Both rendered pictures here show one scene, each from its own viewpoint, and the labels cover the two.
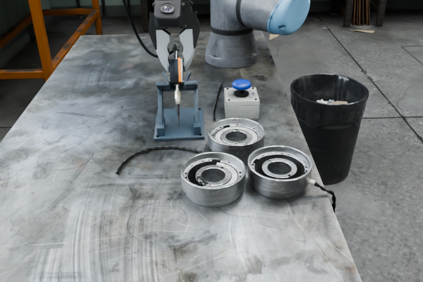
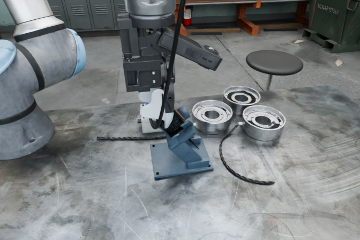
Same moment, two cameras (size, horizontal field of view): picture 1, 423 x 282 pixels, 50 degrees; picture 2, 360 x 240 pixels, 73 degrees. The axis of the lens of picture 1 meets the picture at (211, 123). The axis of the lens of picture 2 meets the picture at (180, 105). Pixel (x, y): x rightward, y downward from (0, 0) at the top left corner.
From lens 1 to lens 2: 1.00 m
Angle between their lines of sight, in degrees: 81
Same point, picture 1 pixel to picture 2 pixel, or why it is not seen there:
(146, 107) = (144, 190)
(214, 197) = (281, 119)
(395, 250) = not seen: hidden behind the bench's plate
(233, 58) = (49, 126)
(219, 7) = (12, 88)
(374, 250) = not seen: hidden behind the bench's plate
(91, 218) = (330, 184)
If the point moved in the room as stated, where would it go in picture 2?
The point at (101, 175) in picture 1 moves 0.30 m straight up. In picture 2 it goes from (281, 194) to (336, 46)
